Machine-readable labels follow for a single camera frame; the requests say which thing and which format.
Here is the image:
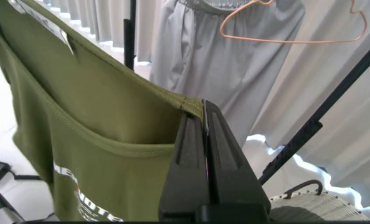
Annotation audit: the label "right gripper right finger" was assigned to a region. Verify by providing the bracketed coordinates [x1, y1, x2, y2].
[202, 99, 272, 223]

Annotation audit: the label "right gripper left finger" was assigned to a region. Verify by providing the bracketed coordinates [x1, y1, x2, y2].
[158, 111, 209, 223]

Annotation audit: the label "pale grey shorts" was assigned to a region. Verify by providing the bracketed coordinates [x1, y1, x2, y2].
[149, 0, 306, 147]

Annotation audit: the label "green garment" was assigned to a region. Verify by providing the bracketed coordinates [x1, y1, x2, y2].
[0, 0, 204, 222]

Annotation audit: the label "pink clothes hanger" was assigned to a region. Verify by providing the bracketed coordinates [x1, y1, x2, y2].
[219, 0, 368, 45]

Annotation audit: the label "white laundry basket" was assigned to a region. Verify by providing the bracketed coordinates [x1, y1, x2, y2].
[268, 179, 370, 222]

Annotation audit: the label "black clothes rack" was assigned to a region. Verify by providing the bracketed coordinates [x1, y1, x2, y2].
[123, 0, 370, 187]

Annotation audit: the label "white curtain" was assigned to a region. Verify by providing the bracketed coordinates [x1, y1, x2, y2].
[41, 0, 370, 208]

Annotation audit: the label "black cable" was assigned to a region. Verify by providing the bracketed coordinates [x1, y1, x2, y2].
[9, 172, 43, 182]

